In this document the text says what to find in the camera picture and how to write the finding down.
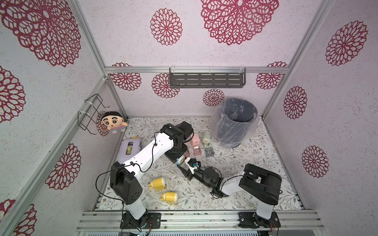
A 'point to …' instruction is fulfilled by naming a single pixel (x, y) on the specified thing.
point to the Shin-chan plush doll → (113, 120)
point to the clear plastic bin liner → (214, 123)
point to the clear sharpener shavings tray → (209, 152)
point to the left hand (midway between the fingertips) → (180, 155)
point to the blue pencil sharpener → (180, 160)
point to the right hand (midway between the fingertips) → (181, 160)
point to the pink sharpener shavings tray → (197, 151)
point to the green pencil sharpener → (206, 138)
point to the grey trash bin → (236, 117)
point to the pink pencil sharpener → (196, 140)
